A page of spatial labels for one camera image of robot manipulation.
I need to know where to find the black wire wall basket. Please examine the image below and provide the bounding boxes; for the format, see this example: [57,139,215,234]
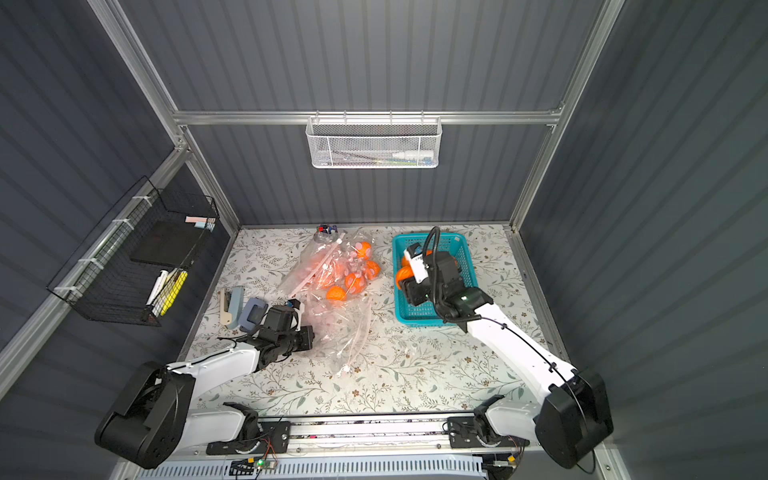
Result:
[47,178,219,327]

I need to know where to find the teal plastic basket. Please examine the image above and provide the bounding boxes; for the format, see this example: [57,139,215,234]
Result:
[391,232,481,327]

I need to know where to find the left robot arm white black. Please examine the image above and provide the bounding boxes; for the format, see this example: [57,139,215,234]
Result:
[94,299,314,469]

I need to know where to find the pink pen cup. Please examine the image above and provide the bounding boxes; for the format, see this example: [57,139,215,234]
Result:
[313,224,339,243]

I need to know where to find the yellow item in black basket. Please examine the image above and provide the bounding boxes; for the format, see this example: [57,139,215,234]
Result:
[153,269,188,317]

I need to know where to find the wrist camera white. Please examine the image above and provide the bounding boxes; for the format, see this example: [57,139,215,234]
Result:
[403,243,428,284]
[261,299,303,332]

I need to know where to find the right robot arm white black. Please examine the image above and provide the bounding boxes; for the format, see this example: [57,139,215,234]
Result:
[393,227,614,469]

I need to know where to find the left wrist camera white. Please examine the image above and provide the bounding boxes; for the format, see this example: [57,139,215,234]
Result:
[261,299,303,332]

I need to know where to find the clear zip-top bag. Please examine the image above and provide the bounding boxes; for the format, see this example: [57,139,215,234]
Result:
[299,291,374,376]
[278,228,382,301]

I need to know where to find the black notebook in basket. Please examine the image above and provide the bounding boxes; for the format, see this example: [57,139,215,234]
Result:
[129,221,212,269]

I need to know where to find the white wire mesh basket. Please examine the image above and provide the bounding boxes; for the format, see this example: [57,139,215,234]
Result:
[305,115,443,170]

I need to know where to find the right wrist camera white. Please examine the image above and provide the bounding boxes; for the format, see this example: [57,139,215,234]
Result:
[403,243,428,284]

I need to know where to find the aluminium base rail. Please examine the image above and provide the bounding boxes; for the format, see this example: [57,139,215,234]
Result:
[128,410,607,463]

